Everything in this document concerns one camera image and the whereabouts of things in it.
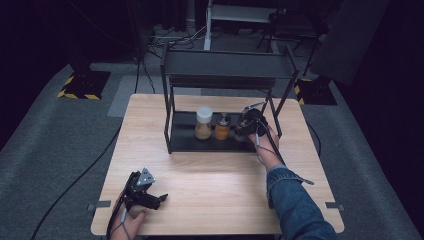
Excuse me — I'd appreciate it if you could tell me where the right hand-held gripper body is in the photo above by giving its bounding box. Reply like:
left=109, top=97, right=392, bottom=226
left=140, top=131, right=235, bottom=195
left=234, top=101, right=270, bottom=138

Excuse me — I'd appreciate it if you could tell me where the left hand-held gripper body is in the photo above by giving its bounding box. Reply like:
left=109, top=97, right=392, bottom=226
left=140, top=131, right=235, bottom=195
left=123, top=167, right=160, bottom=211

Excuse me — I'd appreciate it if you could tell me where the dark spice jar grey lid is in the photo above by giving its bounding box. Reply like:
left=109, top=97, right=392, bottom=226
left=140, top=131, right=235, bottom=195
left=234, top=116, right=252, bottom=143

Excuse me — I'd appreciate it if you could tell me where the black metal two-tier rack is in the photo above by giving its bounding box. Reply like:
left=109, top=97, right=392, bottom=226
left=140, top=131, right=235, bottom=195
left=160, top=41, right=300, bottom=155

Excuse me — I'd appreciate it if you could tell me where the person's left hand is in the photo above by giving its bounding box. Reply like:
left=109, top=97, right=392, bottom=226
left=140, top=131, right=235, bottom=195
left=109, top=201, right=147, bottom=240

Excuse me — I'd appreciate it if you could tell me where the person's right hand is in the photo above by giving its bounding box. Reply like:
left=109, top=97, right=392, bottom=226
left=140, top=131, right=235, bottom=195
left=253, top=124, right=284, bottom=172

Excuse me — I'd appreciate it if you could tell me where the amber spice jar dark lid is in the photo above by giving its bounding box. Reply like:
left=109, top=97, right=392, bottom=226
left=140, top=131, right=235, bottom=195
left=214, top=112, right=232, bottom=141

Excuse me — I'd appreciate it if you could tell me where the white-lidded spice jar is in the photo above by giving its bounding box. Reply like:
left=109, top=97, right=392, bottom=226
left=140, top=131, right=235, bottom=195
left=194, top=105, right=214, bottom=141

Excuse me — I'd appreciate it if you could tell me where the black yellow-striped stand base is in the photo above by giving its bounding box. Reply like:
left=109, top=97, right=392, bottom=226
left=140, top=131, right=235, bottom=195
left=293, top=77, right=338, bottom=107
left=56, top=69, right=112, bottom=101

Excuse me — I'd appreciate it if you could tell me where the black tripod stand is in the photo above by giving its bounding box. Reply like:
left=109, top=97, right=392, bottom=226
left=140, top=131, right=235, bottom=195
left=255, top=8, right=323, bottom=77

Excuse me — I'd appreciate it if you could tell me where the white metal stand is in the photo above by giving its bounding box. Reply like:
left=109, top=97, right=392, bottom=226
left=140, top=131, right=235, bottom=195
left=203, top=0, right=279, bottom=52

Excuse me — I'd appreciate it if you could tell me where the dark grey panel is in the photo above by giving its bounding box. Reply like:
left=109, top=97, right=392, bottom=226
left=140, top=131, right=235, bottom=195
left=309, top=0, right=391, bottom=87

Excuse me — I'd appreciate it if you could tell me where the right hand-held gripper cable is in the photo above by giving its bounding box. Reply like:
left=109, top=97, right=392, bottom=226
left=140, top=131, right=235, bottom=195
left=254, top=121, right=286, bottom=167

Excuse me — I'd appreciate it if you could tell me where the hand-held gripper cable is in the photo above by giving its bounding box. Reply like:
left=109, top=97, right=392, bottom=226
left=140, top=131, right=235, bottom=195
left=254, top=121, right=286, bottom=167
left=105, top=191, right=132, bottom=240

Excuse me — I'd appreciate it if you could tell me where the left hand-held gripper cable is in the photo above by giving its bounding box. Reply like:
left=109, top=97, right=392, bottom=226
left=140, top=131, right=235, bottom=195
left=105, top=191, right=132, bottom=240

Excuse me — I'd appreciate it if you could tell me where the grey table bracket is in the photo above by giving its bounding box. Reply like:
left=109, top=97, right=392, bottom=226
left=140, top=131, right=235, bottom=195
left=86, top=200, right=112, bottom=212
left=324, top=201, right=345, bottom=212

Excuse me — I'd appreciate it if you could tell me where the long black floor cable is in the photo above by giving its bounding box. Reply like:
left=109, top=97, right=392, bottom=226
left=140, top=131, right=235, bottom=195
left=30, top=125, right=123, bottom=240

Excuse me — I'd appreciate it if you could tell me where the thin black floor cable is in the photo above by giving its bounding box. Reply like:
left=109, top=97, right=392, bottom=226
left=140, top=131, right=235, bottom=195
left=307, top=122, right=323, bottom=158

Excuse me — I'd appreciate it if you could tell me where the bundle of floor cables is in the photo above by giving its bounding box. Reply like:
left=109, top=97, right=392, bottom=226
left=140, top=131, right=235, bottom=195
left=146, top=23, right=208, bottom=52

